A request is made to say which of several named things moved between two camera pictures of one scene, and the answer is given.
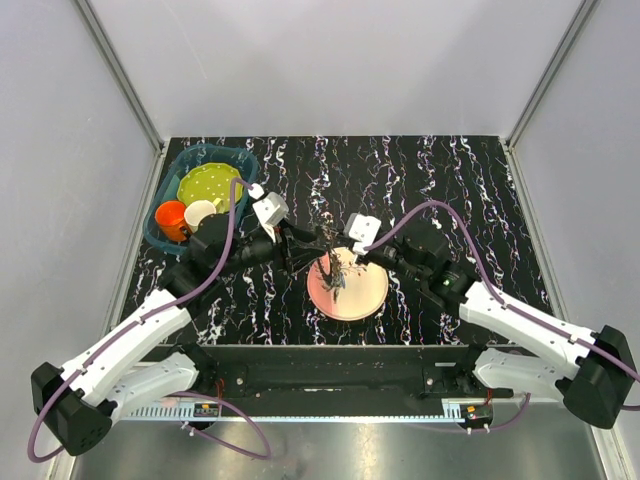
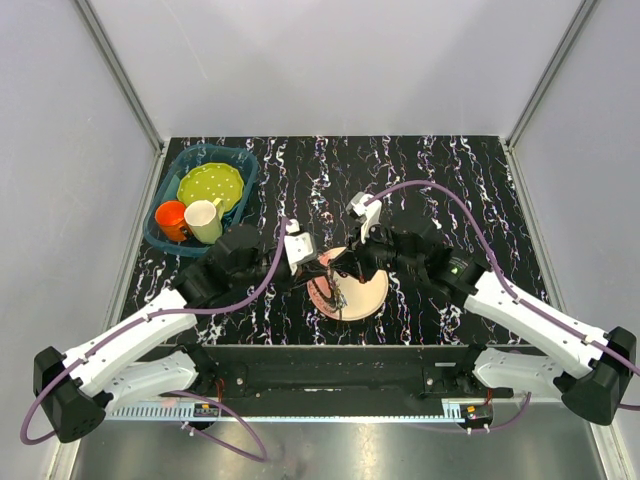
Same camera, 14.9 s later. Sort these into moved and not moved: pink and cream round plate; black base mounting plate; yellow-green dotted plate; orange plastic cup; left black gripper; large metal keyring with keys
Moved: large metal keyring with keys; left black gripper
Not moved: yellow-green dotted plate; orange plastic cup; pink and cream round plate; black base mounting plate
